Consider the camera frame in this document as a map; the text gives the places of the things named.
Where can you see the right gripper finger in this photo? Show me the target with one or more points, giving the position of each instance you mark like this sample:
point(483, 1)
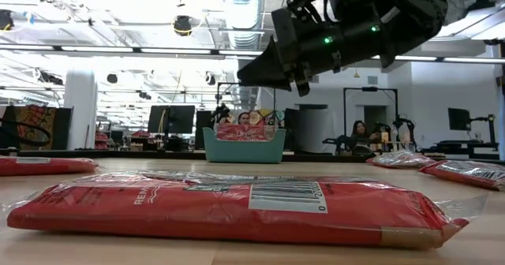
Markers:
point(262, 62)
point(272, 79)

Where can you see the red popcorn bag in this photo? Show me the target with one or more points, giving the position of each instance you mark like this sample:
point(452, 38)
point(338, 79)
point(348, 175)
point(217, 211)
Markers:
point(244, 133)
point(398, 159)
point(465, 175)
point(197, 213)
point(39, 166)

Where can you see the black monitor on arm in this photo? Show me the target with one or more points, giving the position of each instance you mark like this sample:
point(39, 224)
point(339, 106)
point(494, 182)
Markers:
point(459, 119)

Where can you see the long ceiling light strip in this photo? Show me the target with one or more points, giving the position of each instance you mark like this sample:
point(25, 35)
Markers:
point(98, 49)
point(175, 51)
point(473, 60)
point(240, 53)
point(414, 58)
point(27, 47)

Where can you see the person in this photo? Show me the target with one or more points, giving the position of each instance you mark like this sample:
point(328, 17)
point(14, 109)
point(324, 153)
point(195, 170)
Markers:
point(360, 133)
point(244, 118)

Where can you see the black upright panel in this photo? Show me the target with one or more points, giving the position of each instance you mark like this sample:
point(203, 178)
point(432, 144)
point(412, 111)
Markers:
point(292, 127)

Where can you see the white cylindrical tank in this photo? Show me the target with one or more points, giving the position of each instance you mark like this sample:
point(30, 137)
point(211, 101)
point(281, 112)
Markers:
point(315, 131)

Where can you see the teal plastic basket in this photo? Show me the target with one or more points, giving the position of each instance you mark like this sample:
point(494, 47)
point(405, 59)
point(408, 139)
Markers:
point(244, 150)

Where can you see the black cabinet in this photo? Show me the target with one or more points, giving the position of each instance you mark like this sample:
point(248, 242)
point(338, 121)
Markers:
point(200, 121)

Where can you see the black ceiling dome fixture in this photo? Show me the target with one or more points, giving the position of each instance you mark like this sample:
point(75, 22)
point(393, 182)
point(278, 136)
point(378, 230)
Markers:
point(182, 25)

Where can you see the black computer monitor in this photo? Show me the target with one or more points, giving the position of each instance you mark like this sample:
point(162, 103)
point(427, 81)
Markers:
point(182, 119)
point(159, 119)

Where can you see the red background chair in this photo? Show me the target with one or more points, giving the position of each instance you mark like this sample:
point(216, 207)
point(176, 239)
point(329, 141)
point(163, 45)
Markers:
point(102, 140)

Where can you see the black desk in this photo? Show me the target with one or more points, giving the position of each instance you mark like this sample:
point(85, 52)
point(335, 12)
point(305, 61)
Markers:
point(465, 143)

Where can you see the white round column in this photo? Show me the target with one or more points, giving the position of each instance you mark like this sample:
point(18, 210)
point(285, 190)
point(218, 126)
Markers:
point(80, 111)

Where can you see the black partition panel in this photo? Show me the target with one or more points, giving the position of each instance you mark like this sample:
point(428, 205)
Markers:
point(62, 129)

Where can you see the colourful patterned tapestry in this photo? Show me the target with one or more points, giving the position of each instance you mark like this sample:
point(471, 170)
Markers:
point(35, 115)

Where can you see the black ceiling box fixture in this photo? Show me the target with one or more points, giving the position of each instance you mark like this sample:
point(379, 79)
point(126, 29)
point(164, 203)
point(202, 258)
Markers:
point(6, 20)

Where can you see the small silver cylinder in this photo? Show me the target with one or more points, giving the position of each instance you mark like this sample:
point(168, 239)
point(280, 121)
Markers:
point(12, 151)

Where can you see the square wall vent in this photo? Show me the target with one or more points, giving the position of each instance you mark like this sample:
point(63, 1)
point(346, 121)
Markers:
point(372, 79)
point(314, 79)

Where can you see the black metal frame stand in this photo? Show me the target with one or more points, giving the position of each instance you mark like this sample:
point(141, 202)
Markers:
point(229, 84)
point(371, 88)

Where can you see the silver ceiling air duct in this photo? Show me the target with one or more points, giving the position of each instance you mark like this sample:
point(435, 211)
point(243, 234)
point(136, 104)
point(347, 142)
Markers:
point(242, 12)

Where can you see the blue grey upright post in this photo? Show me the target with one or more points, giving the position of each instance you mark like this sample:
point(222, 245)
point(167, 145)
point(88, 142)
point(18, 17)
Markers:
point(502, 119)

